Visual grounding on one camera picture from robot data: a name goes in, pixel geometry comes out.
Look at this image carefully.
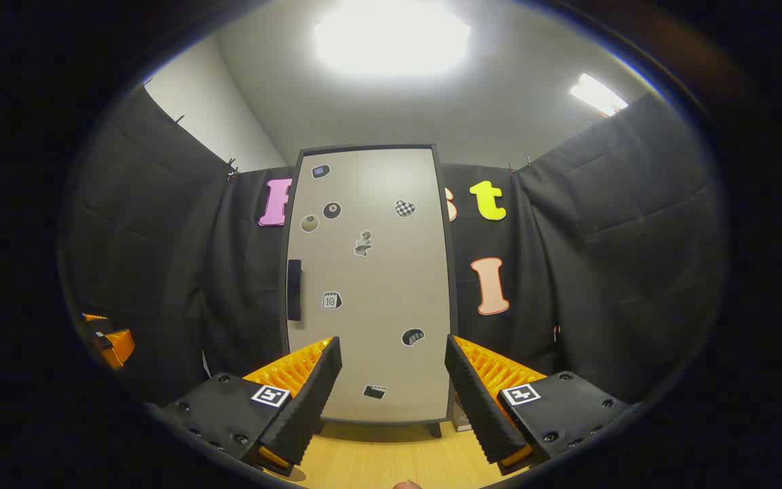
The black door handle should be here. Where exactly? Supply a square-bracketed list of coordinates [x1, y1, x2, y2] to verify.
[287, 259, 303, 321]

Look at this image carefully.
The grey cabinet door with stickers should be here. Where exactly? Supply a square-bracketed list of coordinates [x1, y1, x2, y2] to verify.
[287, 148, 453, 423]

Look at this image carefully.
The large ceiling light panel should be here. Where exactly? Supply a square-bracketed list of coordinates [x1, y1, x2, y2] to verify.
[315, 0, 471, 77]

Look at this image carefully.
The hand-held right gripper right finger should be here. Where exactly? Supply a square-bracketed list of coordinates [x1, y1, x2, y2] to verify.
[444, 334, 629, 476]

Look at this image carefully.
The dark grey cabinet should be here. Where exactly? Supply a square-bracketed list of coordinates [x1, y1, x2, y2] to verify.
[279, 143, 461, 439]

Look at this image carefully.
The black backdrop cloth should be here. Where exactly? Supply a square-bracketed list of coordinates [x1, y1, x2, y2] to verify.
[58, 85, 728, 408]

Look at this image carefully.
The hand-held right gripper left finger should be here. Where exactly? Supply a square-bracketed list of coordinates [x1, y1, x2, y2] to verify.
[160, 336, 343, 476]

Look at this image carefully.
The small ceiling light panel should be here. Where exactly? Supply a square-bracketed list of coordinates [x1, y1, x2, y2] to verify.
[570, 73, 629, 116]

